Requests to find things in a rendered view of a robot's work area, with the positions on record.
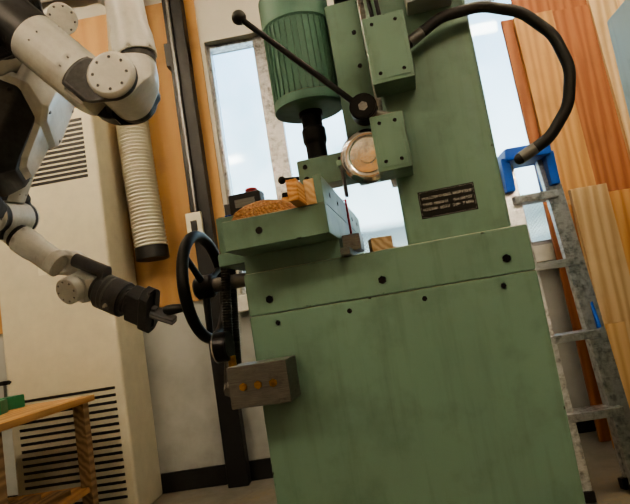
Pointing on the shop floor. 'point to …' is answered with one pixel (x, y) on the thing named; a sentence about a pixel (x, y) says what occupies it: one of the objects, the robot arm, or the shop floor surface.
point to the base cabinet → (422, 399)
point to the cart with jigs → (11, 414)
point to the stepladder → (616, 411)
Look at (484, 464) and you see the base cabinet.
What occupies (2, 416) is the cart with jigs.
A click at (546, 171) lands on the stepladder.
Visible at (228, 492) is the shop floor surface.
